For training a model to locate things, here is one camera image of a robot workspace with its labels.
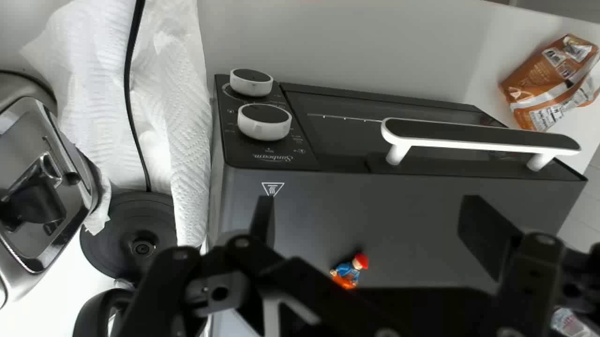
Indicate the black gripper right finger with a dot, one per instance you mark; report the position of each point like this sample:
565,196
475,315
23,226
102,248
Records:
525,269

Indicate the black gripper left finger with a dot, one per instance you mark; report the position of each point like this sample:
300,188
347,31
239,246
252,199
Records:
252,256

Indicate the black toaster oven microwave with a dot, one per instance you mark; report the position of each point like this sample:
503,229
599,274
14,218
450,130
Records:
334,194

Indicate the orange snack packet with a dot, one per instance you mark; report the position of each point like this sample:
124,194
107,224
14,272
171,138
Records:
554,81

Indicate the small toy figure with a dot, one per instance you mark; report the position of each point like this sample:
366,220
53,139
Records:
347,274

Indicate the stainless steel toaster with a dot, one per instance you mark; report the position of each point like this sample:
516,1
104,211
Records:
47,186

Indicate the white paper towel sheet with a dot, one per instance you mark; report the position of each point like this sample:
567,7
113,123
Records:
132,93

